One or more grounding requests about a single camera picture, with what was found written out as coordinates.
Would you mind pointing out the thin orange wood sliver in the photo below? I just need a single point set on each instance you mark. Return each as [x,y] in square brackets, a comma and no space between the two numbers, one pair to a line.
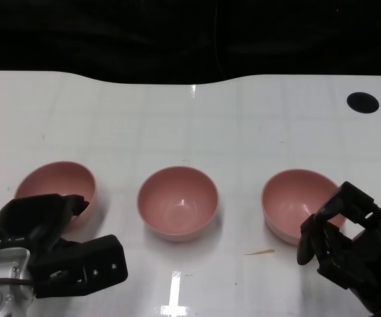
[261,252]

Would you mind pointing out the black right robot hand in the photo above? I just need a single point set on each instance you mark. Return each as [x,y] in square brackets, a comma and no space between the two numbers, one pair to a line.
[368,257]

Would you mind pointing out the black round table grommet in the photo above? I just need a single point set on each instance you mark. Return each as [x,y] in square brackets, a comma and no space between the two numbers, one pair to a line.
[362,102]

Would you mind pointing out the black left wrist camera housing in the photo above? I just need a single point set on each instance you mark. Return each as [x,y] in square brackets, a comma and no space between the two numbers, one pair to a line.
[91,264]

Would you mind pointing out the black cloth backdrop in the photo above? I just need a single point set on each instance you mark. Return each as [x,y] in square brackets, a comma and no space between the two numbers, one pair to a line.
[111,39]

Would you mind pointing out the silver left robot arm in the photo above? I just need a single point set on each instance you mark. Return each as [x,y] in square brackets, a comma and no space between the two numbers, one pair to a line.
[2,264]

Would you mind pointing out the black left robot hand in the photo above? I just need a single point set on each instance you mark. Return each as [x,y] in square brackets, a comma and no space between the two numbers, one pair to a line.
[35,218]

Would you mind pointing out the pink plastic bowl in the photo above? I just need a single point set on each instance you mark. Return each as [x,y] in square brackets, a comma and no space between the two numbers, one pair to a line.
[58,180]
[292,201]
[177,204]

